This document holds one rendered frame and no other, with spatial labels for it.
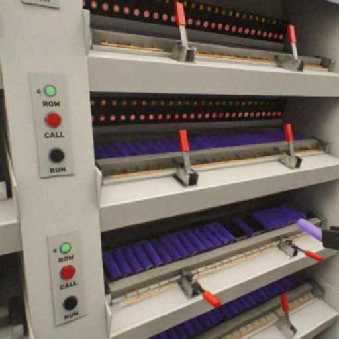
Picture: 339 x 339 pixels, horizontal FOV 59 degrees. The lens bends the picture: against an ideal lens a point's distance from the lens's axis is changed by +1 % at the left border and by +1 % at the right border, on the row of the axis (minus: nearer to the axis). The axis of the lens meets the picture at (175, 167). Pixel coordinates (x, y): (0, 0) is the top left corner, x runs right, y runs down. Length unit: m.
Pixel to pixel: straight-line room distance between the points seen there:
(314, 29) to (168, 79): 0.51
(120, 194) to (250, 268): 0.33
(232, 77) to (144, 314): 0.41
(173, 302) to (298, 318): 0.41
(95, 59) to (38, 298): 0.31
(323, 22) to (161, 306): 0.73
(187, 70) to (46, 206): 0.28
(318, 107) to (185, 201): 0.49
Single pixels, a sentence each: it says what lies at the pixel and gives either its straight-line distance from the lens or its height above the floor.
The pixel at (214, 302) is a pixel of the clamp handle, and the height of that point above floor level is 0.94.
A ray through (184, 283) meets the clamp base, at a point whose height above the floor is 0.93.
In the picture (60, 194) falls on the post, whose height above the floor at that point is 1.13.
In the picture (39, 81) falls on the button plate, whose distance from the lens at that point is 0.39.
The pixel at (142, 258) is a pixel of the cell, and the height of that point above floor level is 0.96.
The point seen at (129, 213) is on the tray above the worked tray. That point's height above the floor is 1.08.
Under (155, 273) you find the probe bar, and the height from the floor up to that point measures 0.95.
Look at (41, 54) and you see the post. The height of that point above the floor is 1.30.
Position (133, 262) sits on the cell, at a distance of 0.58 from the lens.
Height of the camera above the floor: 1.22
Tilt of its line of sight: 9 degrees down
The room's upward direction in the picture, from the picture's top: 2 degrees counter-clockwise
